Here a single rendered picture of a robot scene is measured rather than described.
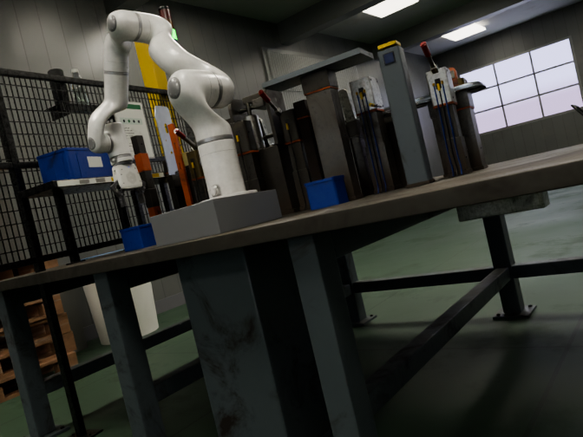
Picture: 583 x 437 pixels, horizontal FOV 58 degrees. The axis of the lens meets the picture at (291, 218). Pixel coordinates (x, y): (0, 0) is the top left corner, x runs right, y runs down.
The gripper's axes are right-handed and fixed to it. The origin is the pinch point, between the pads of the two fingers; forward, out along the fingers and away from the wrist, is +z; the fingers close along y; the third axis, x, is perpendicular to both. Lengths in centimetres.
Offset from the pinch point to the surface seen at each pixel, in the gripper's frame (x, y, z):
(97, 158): 23.7, 8.4, -24.4
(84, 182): 19.6, -4.4, -13.8
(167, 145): 18, 45, -27
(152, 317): 174, 139, 70
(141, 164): 19.2, 27.4, -19.1
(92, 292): 193, 107, 38
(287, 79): -73, 15, -23
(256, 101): -50, 27, -24
